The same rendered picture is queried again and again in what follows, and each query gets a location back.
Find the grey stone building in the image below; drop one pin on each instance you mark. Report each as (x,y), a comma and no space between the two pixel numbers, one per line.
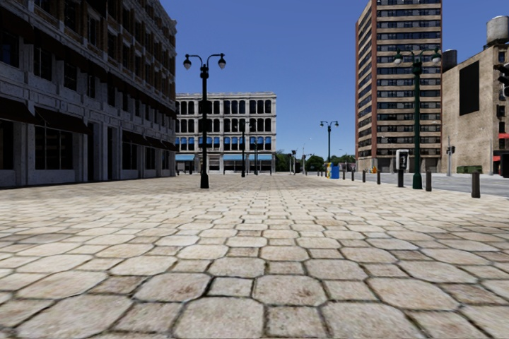
(68,84)

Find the trees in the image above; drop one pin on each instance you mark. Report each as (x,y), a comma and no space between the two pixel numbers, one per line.
(318,162)

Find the white building with blue awnings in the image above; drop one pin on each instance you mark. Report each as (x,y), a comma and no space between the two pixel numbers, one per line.
(233,110)

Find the brown brick tower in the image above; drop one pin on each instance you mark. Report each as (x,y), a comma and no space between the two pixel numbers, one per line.
(407,106)

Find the tan concrete building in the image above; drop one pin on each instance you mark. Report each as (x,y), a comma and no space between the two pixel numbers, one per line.
(483,140)

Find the black street lamp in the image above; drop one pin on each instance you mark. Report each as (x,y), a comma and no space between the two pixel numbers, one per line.
(329,140)
(243,148)
(204,127)
(255,156)

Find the green street lamp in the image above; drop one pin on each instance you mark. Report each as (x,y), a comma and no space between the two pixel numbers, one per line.
(417,127)

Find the blue booth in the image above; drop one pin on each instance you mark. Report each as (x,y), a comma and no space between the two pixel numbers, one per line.
(334,171)

